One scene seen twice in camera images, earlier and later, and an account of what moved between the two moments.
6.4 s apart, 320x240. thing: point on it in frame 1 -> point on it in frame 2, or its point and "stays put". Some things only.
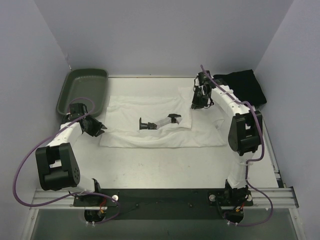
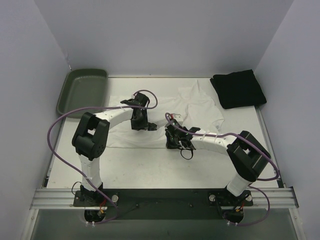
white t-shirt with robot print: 169,121 stays put
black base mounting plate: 163,204 stays put
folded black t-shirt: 246,85 stays put
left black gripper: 95,126 -> 139,122
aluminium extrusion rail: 262,198 stays put
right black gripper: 198,99 -> 172,141
